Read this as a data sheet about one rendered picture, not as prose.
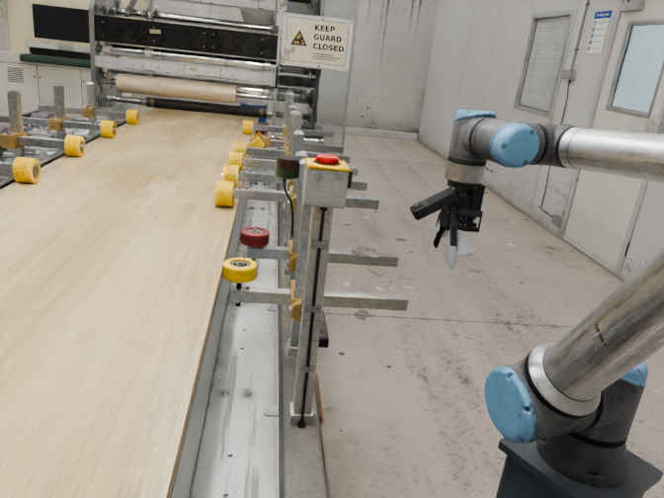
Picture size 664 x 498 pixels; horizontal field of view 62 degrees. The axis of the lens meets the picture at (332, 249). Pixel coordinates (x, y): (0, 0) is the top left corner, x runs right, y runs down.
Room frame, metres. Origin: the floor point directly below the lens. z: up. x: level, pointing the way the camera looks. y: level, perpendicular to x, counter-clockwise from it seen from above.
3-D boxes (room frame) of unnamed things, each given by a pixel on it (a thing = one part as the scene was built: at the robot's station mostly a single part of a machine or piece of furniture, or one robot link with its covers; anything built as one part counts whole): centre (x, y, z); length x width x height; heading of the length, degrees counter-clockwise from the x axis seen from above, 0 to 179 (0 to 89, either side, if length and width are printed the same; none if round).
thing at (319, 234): (0.93, 0.02, 0.93); 0.05 x 0.04 x 0.45; 8
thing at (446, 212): (1.32, -0.30, 1.08); 0.09 x 0.08 x 0.12; 97
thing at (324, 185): (0.93, 0.02, 1.18); 0.07 x 0.07 x 0.08; 8
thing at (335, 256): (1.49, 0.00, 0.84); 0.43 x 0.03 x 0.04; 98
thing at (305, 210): (1.19, 0.06, 0.93); 0.03 x 0.03 x 0.48; 8
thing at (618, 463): (1.04, -0.61, 0.65); 0.19 x 0.19 x 0.10
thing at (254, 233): (1.46, 0.22, 0.85); 0.08 x 0.08 x 0.11
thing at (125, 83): (3.95, 0.98, 1.05); 1.43 x 0.12 x 0.12; 98
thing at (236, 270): (1.21, 0.21, 0.85); 0.08 x 0.08 x 0.11
